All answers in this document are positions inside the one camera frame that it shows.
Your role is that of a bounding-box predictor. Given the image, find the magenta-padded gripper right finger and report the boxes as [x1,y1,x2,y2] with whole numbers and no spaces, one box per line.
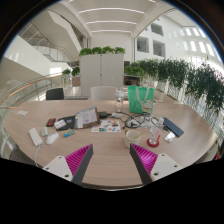
[129,143,184,186]

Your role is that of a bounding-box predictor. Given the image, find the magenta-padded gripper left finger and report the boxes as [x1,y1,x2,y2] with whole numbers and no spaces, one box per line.
[42,143,95,186]

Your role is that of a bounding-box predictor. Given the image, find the clear red-labelled water bottle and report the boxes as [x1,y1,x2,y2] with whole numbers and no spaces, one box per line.
[147,116,165,146]

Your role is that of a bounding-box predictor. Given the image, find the flat round red coaster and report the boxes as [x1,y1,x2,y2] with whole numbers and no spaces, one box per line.
[146,137,161,149]

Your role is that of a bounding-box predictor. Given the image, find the white grid-pattern mug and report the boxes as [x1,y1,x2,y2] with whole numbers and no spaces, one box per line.
[124,129,142,149]

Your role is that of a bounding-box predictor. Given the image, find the white computer mouse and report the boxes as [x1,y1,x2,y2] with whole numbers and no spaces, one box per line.
[45,131,60,146]

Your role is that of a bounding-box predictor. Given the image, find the small clear plastic packet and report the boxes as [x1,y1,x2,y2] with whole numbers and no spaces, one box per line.
[164,131,177,143]

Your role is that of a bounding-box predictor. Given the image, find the small white card box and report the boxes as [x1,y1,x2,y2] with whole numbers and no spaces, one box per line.
[53,119,68,131]

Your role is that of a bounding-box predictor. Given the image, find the small white charger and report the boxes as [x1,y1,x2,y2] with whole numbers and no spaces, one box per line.
[40,126,50,137]

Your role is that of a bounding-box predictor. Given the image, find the black mouse pad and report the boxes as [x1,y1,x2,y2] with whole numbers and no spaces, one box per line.
[57,115,77,132]

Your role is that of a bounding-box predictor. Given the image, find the dark blue keyboard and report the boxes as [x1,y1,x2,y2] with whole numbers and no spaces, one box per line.
[162,116,185,138]

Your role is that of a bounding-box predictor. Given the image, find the white power strip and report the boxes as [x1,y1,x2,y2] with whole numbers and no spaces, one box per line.
[28,127,44,147]

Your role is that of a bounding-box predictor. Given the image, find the red and black phone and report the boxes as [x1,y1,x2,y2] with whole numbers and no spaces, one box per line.
[45,117,57,128]

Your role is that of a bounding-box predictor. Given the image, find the colourful sticker sheet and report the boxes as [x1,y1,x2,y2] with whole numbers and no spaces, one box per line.
[90,119,122,134]

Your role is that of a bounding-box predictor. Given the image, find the small black box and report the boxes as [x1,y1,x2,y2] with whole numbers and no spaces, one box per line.
[97,111,113,120]

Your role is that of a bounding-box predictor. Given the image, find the green tote bag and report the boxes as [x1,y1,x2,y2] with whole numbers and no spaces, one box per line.
[127,85,156,115]

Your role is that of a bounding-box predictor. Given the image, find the clear white-lidded shaker bottle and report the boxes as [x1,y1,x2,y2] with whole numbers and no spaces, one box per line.
[114,87,125,114]

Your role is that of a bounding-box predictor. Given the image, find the black chair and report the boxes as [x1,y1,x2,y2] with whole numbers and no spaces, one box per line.
[45,87,65,101]

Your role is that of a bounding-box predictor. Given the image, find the white chair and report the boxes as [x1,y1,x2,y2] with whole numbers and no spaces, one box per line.
[90,85,118,101]

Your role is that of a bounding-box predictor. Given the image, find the brown planter with plants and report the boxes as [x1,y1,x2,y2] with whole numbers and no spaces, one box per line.
[61,66,81,88]

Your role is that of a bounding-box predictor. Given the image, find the glass railing wooden handrail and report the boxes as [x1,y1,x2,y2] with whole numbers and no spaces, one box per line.
[0,73,64,108]

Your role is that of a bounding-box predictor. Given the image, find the row of green hedge plants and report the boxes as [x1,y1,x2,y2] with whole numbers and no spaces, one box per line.
[131,58,224,134]

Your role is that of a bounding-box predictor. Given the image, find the white cabinet with plants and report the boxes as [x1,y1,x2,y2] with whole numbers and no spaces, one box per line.
[78,46,127,98]

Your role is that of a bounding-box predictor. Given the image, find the ceiling strip lights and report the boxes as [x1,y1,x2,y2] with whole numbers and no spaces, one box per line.
[68,0,156,34]

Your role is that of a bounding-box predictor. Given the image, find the white power strip cable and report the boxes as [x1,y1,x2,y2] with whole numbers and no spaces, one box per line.
[33,144,43,168]

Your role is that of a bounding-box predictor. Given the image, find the tangled black cables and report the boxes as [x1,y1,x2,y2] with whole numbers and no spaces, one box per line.
[120,111,158,130]

